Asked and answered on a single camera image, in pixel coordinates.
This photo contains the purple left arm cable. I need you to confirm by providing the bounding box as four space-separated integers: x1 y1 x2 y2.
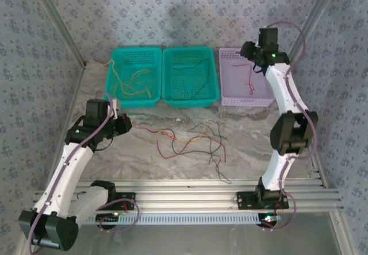
28 92 141 253

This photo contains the teal perforated plastic basket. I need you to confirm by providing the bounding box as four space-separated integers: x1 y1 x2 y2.
103 47 164 109
161 47 221 109

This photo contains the aluminium corner post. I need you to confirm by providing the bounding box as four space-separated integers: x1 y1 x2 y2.
283 0 345 68
28 0 87 68

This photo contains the lilac perforated plastic basket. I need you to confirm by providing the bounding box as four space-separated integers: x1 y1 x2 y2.
218 47 276 107

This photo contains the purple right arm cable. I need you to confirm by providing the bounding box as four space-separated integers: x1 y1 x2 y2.
263 21 319 233

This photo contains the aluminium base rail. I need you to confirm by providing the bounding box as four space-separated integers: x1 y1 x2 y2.
32 179 345 213

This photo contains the black electronics board with LED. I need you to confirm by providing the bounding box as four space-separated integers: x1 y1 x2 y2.
258 213 282 229
96 211 121 229

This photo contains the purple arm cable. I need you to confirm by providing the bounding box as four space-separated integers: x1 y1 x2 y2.
28 92 141 253
263 21 319 233

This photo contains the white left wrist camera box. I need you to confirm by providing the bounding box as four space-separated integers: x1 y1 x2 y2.
110 98 120 120

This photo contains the black wire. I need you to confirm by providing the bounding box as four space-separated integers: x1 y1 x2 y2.
209 121 232 184
168 58 211 101
171 121 225 156

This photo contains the white slotted cable duct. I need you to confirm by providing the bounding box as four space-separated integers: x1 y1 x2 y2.
86 213 278 226

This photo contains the aluminium side rail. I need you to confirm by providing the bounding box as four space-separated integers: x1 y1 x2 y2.
283 61 359 255
17 62 87 255

